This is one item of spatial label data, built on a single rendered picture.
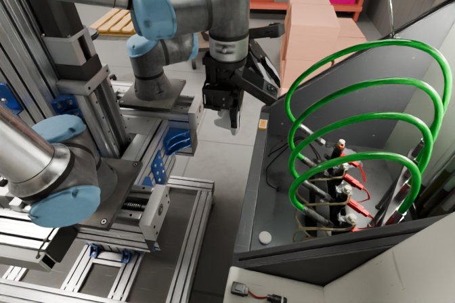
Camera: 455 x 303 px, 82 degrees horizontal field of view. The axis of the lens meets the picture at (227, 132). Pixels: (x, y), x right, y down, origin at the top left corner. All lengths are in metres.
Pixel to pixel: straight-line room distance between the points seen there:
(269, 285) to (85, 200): 0.44
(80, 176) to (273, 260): 0.44
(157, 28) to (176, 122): 0.73
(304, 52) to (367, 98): 1.58
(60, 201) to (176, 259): 1.08
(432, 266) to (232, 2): 0.48
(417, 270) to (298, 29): 2.25
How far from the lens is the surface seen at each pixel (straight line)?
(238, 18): 0.48
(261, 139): 1.01
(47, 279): 1.77
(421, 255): 0.50
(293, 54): 2.64
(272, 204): 0.97
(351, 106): 1.14
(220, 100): 0.56
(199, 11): 0.45
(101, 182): 0.77
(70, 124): 0.68
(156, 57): 1.03
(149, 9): 0.43
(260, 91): 0.55
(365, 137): 1.25
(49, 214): 0.59
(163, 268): 1.56
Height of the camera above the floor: 1.64
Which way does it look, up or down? 42 degrees down
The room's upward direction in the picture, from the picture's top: straight up
